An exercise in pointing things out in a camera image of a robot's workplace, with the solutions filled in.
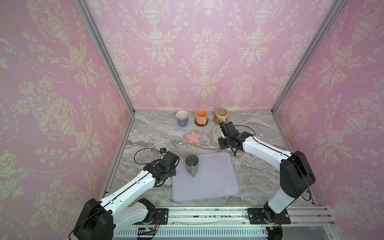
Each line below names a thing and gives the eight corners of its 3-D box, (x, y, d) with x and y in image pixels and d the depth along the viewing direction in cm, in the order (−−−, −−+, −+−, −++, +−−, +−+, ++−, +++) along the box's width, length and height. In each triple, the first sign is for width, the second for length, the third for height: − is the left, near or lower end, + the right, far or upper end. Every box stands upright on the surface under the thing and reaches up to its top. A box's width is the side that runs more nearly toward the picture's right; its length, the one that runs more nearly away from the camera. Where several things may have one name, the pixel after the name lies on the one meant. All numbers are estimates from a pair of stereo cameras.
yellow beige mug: (215, 127, 113) (217, 118, 106) (214, 116, 120) (215, 107, 113) (227, 127, 113) (229, 118, 106) (225, 116, 120) (227, 107, 113)
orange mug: (193, 126, 113) (193, 117, 105) (196, 116, 120) (196, 107, 112) (204, 129, 112) (205, 119, 104) (207, 118, 119) (208, 109, 111)
